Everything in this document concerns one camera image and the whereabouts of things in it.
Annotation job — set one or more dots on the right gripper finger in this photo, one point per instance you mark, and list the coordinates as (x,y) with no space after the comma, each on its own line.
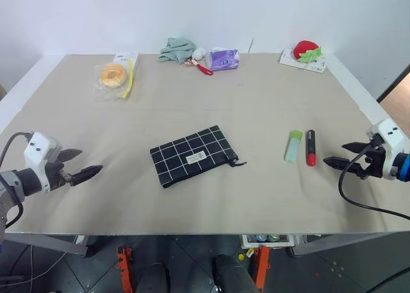
(357,146)
(336,162)

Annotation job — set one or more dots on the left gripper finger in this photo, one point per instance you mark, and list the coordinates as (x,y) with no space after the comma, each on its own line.
(71,154)
(85,174)

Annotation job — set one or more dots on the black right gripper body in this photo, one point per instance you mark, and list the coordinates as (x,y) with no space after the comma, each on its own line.
(373,164)

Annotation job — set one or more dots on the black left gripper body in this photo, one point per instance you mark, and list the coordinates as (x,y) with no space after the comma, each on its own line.
(54,174)

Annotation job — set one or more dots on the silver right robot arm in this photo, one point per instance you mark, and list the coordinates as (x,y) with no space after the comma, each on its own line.
(404,166)

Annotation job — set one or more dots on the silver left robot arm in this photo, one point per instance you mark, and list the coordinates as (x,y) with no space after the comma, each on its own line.
(9,184)

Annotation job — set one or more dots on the black grid pencil pouch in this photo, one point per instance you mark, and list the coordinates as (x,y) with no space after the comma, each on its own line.
(189,152)

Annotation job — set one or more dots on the red black marker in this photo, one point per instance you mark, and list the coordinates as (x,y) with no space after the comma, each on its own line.
(310,148)

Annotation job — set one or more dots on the clear zip plastic bag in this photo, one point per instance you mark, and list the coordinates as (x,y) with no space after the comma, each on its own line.
(105,94)

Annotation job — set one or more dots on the grey metal table beam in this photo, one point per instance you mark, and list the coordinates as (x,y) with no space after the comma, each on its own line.
(346,243)
(48,243)

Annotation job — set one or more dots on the toy donut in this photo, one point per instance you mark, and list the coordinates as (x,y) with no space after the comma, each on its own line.
(112,75)

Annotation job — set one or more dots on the white booklet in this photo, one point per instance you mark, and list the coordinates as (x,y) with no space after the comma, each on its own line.
(315,65)

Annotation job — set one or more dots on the white tray with cans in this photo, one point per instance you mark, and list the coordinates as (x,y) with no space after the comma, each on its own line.
(285,243)

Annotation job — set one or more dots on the green can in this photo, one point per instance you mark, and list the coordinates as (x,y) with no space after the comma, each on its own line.
(274,238)

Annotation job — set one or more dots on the orange metal stand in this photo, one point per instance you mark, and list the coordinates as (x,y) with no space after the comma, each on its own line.
(125,267)
(262,267)

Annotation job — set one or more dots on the blue can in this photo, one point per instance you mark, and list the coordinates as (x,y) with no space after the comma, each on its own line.
(260,238)

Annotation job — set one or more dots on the red strawberry plush toy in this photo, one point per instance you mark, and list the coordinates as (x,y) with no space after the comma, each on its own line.
(304,49)

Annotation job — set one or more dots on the white yellow box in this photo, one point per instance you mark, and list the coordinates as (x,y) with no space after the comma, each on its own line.
(126,57)

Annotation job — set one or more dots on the small yellow ball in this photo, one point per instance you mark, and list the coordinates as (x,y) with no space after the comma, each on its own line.
(240,256)

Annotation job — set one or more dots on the beige table cover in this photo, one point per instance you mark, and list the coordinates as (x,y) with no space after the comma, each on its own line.
(205,94)

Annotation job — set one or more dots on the grey-green cloth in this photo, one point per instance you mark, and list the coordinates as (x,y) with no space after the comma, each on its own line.
(176,49)

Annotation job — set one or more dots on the small colourful wrapper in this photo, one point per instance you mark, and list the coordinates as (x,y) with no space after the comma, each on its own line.
(188,63)

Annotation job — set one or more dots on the purple tissue pack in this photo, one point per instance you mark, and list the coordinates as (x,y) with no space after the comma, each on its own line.
(224,59)

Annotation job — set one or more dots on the dark rounded shape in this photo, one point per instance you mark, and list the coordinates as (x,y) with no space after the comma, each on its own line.
(232,273)

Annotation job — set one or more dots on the white fluffy ball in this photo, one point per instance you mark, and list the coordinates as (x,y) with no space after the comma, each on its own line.
(199,54)

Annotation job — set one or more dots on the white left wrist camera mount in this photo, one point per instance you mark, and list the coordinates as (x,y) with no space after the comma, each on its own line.
(37,148)

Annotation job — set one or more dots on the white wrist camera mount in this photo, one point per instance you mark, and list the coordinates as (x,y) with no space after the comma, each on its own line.
(37,148)
(389,136)

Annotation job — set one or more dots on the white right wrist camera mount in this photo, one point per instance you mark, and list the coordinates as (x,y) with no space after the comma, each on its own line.
(389,136)

